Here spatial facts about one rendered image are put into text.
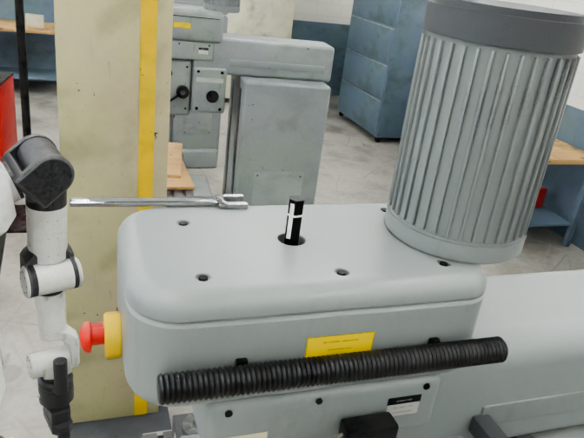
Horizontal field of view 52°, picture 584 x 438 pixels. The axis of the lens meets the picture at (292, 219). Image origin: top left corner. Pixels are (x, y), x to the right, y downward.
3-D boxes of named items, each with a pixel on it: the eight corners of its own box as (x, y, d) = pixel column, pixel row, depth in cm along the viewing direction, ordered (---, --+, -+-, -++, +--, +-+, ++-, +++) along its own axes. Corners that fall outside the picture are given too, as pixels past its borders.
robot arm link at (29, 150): (18, 192, 143) (15, 138, 137) (57, 189, 148) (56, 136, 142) (30, 214, 135) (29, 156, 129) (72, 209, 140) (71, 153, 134)
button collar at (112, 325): (105, 368, 76) (105, 329, 74) (102, 341, 81) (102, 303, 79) (122, 367, 77) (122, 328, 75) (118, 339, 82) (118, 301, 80)
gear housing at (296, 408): (204, 468, 76) (209, 408, 72) (175, 351, 97) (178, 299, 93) (433, 431, 88) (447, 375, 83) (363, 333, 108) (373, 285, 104)
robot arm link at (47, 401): (32, 413, 167) (29, 377, 162) (68, 401, 172) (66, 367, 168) (44, 441, 157) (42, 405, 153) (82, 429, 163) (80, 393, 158)
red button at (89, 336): (80, 360, 76) (79, 334, 74) (79, 341, 79) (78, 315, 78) (107, 357, 77) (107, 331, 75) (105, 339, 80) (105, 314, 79)
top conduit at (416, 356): (160, 413, 65) (161, 388, 63) (155, 388, 68) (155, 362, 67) (505, 368, 80) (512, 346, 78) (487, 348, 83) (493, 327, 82)
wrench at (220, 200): (69, 210, 80) (69, 205, 80) (69, 199, 83) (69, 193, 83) (247, 209, 88) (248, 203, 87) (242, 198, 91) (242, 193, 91)
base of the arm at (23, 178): (12, 189, 144) (-9, 149, 137) (64, 167, 149) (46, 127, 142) (29, 216, 133) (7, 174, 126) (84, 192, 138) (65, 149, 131)
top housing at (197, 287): (129, 423, 68) (129, 304, 62) (114, 299, 91) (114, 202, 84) (475, 376, 84) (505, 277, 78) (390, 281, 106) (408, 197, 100)
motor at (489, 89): (426, 269, 77) (489, 7, 64) (361, 206, 94) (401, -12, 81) (551, 262, 84) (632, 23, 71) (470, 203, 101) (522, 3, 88)
